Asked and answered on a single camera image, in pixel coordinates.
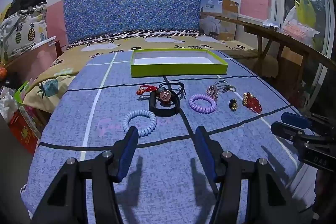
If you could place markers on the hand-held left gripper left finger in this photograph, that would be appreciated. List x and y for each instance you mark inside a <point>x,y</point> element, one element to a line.
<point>128,150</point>

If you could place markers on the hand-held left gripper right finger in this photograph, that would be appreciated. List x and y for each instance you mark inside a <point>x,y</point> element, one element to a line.
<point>203,146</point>

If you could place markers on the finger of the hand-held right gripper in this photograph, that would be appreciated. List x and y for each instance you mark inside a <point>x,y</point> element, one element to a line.
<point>284,130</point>
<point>295,119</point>

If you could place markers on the red bead grape ornament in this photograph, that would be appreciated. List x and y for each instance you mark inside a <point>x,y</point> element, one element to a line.
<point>252,103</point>

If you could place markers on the black and gold charm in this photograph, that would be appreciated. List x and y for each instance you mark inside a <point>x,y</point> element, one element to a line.
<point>233,104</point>

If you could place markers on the wide black wristband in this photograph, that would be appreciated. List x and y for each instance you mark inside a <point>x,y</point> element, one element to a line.
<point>164,111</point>

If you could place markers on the green shallow cardboard box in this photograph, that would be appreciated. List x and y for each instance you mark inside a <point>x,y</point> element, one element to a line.
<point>178,66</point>

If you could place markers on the blue lined blanket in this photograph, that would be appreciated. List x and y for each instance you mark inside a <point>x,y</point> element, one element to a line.
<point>162,176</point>

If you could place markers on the pink packet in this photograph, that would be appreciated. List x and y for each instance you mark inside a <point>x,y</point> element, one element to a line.
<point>296,31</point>

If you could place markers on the small white packet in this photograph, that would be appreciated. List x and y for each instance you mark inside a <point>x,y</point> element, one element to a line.
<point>270,24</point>

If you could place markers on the red box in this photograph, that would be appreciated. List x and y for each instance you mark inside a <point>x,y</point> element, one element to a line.
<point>23,132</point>

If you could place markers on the yellow-green bag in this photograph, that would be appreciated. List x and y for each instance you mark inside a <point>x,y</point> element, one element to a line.
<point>305,12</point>

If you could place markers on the yellow printed bedsheet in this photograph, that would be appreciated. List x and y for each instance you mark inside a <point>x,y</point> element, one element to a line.
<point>68,61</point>

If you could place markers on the printed cardboard box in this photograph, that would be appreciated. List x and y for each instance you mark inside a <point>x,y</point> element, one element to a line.
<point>225,19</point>

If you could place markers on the green paper bag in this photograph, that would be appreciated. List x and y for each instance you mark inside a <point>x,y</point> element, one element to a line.
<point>19,92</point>

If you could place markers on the pink storage box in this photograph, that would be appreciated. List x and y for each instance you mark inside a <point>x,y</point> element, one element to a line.
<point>39,58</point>

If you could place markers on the white plastic bag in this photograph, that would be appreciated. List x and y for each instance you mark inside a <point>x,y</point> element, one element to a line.
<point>6,103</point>

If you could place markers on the blue floral headboard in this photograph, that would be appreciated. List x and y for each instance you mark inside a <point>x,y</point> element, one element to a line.
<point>139,3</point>

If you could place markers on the pineapple print pillow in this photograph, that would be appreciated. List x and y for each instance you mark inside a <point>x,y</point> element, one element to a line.
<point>23,32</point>

